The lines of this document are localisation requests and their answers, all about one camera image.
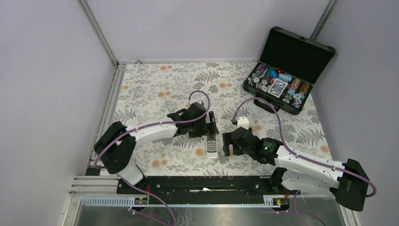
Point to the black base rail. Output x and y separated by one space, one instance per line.
209 190

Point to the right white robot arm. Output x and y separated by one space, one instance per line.
346 182

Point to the black poker chip case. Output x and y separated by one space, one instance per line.
292 58

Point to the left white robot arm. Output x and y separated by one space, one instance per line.
115 147

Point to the floral table mat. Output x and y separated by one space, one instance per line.
151 91

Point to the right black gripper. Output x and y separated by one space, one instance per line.
227 140

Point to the blue playing card deck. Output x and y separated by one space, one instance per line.
277 88

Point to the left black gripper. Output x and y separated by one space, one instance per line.
208 129

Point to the white remote control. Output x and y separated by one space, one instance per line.
211 147

